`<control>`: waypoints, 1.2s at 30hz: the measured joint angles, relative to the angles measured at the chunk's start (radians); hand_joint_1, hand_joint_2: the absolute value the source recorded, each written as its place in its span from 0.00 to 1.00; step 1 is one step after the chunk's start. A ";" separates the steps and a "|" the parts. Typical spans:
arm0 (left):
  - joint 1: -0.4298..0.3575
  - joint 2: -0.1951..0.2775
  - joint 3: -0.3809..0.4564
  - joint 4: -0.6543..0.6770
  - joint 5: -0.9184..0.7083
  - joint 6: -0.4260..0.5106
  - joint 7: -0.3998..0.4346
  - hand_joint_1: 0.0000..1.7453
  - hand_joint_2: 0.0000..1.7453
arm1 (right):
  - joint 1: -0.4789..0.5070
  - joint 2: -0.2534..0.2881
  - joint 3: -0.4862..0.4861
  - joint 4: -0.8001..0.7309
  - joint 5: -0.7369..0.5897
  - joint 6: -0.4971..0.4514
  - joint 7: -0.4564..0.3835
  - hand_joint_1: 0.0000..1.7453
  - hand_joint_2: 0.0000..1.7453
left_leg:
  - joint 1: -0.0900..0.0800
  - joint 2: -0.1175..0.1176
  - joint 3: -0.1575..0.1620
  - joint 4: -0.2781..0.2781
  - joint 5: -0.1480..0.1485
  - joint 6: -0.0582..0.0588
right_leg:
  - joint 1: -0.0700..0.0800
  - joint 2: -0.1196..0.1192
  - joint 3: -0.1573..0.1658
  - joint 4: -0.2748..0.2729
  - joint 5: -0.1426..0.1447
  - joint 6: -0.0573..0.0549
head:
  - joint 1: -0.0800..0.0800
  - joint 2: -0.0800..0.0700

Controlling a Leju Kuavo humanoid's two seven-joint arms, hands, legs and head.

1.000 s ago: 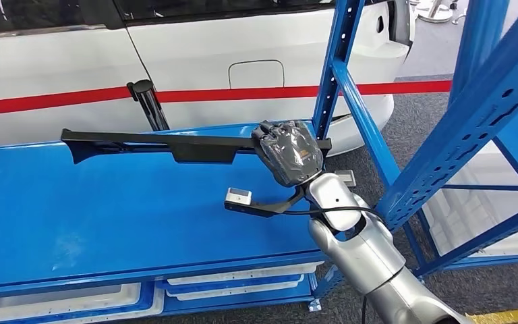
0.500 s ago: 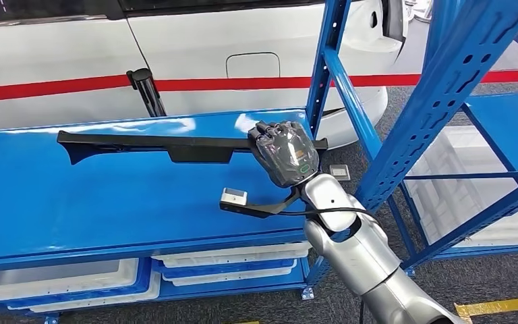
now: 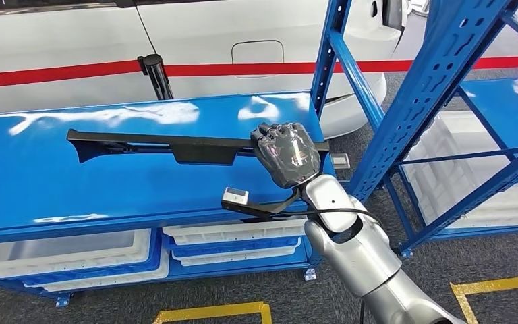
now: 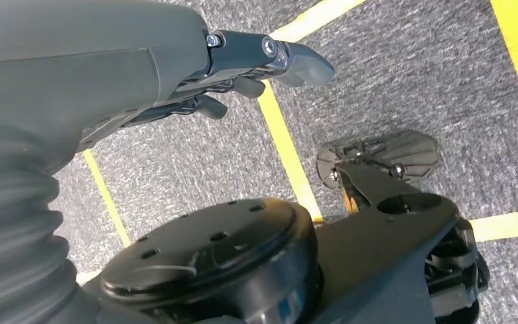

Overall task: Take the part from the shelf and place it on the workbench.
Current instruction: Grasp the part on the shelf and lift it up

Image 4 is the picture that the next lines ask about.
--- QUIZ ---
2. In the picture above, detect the black robot foot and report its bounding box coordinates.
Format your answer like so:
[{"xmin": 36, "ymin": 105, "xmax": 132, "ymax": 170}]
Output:
[{"xmin": 316, "ymin": 130, "xmax": 441, "ymax": 191}]

